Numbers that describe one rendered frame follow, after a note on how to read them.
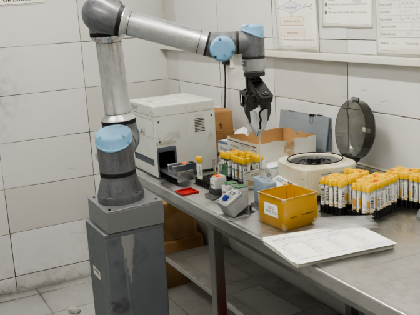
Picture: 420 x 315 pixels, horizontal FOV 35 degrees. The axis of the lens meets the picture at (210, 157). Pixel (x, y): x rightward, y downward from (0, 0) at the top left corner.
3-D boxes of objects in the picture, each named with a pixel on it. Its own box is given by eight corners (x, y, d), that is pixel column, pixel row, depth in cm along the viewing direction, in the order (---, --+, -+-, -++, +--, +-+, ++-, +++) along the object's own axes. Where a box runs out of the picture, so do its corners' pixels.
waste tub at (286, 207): (258, 222, 211) (257, 191, 209) (291, 213, 218) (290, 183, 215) (284, 232, 200) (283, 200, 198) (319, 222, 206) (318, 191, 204)
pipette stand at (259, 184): (250, 205, 228) (249, 177, 226) (269, 202, 231) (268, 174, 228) (262, 213, 219) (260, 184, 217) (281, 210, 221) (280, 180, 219)
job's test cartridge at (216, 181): (210, 192, 242) (209, 175, 240) (222, 190, 244) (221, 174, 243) (215, 195, 238) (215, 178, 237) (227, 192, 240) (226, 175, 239)
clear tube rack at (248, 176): (218, 180, 265) (217, 162, 263) (240, 175, 269) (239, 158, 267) (244, 190, 247) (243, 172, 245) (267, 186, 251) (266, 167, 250)
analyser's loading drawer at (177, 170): (157, 172, 275) (156, 160, 273) (172, 169, 277) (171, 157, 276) (178, 182, 257) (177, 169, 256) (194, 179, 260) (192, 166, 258)
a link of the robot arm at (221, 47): (79, -9, 196) (240, 34, 199) (86, -10, 207) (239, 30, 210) (71, 30, 199) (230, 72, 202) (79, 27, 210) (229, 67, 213)
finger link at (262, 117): (262, 132, 229) (260, 105, 226) (269, 135, 223) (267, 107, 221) (253, 134, 228) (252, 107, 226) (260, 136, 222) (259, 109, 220)
